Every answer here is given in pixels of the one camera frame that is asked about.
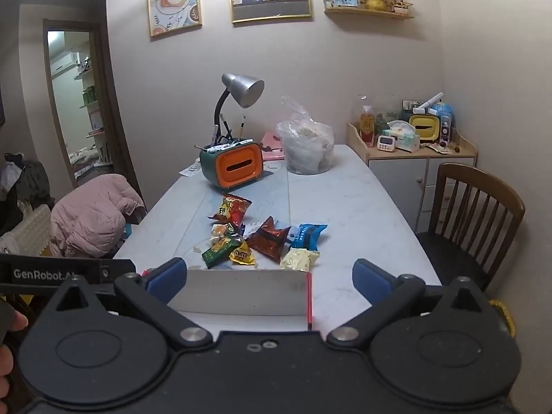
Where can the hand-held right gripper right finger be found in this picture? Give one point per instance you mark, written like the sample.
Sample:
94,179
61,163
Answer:
371,278

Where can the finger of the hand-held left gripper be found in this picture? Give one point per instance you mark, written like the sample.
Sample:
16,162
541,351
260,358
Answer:
117,267

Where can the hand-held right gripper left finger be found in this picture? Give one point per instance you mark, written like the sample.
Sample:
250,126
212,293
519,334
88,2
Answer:
166,278

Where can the pale yellow snack packet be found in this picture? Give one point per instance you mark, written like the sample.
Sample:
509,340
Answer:
299,261

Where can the red cardboard box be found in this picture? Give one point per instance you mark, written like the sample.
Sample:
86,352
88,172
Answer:
241,293

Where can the blue snack packet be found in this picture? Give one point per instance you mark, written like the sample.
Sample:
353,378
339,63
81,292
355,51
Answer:
307,235

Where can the yellow candy packet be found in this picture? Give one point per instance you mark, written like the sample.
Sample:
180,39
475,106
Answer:
242,257

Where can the red orange snack packet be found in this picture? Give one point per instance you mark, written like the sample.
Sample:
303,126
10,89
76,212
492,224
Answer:
230,210

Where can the dark red snack packet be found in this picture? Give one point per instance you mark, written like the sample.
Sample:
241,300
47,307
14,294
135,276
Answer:
269,239

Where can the person's left hand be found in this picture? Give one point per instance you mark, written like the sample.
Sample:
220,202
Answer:
6,362

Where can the blue plastic item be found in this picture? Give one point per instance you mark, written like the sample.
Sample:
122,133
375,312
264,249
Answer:
130,230

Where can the cream cushion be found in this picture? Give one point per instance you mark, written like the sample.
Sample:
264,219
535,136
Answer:
32,230

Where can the pink puffer jacket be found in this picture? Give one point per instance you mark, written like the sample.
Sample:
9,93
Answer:
92,215

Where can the wooden chair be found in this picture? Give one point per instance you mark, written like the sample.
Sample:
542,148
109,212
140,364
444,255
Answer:
448,250

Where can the dark bag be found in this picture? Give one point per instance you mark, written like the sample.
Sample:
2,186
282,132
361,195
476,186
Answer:
34,185

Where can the white side cabinet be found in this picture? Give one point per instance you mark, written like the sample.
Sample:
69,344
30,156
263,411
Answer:
396,181

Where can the paper leaflet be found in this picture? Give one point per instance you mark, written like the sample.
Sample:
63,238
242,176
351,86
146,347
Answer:
189,171

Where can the orange green tissue box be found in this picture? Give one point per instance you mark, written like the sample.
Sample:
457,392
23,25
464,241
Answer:
239,166

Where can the white kitchen timer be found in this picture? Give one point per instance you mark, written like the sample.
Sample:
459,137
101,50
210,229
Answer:
386,143

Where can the yellow container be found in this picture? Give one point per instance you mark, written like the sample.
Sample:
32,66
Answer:
506,317

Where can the tissue pack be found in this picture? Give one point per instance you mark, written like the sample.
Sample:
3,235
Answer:
405,138

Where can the clear plastic bag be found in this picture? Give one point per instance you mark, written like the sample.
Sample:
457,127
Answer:
308,146

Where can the orange bottle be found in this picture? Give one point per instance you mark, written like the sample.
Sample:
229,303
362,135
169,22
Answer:
367,127

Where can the pale purple pen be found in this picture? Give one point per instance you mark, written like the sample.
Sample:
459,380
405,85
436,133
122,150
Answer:
214,134

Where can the yellow tissue box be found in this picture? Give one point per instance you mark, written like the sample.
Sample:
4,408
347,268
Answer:
425,127

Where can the black pen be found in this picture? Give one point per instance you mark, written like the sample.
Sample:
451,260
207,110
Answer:
225,128

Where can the brush pen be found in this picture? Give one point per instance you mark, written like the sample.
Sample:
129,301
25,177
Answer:
242,128

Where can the clear glass dome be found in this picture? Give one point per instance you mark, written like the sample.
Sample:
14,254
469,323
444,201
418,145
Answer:
360,101

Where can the blue globe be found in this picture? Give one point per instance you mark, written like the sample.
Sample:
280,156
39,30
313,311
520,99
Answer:
444,110

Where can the white tube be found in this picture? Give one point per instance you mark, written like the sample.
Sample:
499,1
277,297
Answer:
431,101

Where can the silver desk lamp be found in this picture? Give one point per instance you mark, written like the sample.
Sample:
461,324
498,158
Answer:
243,88

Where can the framed egg picture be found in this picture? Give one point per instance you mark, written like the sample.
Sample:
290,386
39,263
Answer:
174,2

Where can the small house ornament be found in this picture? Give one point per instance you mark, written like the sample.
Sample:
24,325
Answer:
399,1

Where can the wall shelf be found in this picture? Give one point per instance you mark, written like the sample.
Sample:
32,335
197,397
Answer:
368,11

